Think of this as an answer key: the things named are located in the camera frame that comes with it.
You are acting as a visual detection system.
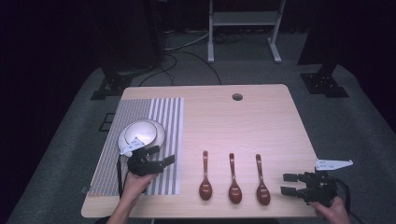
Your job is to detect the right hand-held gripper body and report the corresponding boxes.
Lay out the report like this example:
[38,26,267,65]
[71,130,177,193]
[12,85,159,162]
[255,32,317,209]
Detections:
[298,159,354,208]

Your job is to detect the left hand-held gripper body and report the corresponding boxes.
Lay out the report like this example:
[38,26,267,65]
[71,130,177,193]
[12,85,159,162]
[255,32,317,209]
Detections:
[120,136,165,177]

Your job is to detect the white bowl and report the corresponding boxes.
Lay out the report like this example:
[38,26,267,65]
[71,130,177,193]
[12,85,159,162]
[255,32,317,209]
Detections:
[117,119,159,154]

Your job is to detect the person's left hand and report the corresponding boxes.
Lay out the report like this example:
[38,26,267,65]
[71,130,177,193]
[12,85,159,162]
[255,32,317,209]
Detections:
[121,172,158,203]

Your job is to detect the person's right hand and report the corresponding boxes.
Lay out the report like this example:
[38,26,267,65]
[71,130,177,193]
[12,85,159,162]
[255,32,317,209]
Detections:
[307,196,352,224]

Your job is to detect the white plate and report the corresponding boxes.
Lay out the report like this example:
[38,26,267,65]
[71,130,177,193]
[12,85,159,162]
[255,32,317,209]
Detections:
[148,119,166,147]

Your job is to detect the red-brown spoon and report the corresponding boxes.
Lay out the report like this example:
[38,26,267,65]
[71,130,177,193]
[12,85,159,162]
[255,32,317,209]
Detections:
[198,150,214,202]
[227,152,244,205]
[254,153,272,206]

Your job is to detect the striped placemat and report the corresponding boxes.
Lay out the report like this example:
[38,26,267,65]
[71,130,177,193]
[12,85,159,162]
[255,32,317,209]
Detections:
[87,97,185,197]

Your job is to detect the dark floor socket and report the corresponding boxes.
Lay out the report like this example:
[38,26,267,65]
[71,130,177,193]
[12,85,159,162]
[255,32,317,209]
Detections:
[98,112,116,133]

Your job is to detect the black stand base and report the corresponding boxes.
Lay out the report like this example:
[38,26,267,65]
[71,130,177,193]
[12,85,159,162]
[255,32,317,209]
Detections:
[300,62,350,99]
[90,59,138,101]

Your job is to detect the white metal stand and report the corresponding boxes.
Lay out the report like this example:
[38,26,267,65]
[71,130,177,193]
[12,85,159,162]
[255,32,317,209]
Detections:
[206,0,287,65]

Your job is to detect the left hand-held gripper cable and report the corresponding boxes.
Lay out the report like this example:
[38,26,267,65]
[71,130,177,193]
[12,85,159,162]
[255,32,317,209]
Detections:
[116,154,131,199]

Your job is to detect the hand-held gripper cable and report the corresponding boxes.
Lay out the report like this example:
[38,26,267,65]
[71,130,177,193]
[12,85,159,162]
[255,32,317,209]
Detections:
[116,154,131,199]
[332,176,366,224]

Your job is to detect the right hand-held gripper cable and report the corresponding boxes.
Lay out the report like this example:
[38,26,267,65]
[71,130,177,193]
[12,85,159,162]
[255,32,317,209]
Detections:
[332,176,366,224]

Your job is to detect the black floor cable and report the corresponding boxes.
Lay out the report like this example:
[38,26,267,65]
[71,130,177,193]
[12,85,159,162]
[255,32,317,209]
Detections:
[137,50,223,88]

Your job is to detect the white floor cable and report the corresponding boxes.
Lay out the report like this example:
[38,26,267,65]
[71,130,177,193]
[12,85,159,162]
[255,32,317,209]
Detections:
[163,30,210,52]

